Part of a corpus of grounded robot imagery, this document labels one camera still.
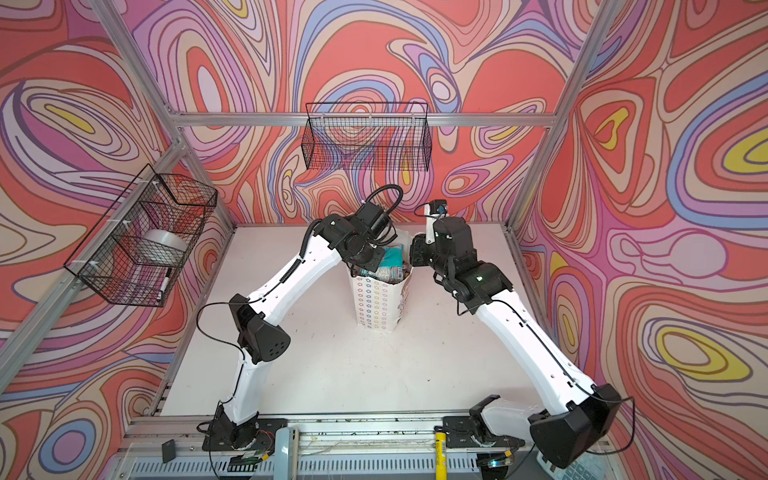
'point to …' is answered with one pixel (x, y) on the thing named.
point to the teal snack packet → (392, 263)
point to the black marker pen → (164, 285)
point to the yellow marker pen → (441, 456)
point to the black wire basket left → (136, 248)
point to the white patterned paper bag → (380, 305)
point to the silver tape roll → (159, 247)
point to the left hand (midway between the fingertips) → (375, 258)
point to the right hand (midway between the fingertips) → (417, 244)
